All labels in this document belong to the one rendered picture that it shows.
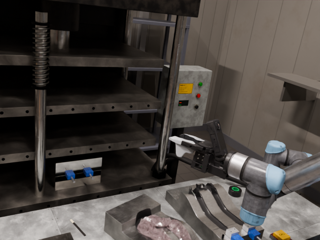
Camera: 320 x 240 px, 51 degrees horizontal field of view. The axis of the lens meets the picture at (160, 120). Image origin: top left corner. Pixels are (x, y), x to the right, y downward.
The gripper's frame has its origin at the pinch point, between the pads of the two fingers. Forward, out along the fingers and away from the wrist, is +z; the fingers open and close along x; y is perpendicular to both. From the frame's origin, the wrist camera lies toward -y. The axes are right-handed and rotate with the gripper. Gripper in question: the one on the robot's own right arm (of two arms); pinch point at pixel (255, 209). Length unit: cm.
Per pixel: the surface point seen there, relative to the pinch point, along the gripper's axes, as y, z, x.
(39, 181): -74, 12, -82
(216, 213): -17.3, 12.6, -6.2
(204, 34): -299, -49, 187
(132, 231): -21, 14, -52
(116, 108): -79, -25, -39
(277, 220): -8.4, 20.9, 32.8
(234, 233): 1.2, 9.2, -11.4
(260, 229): 1.4, 11.9, 6.0
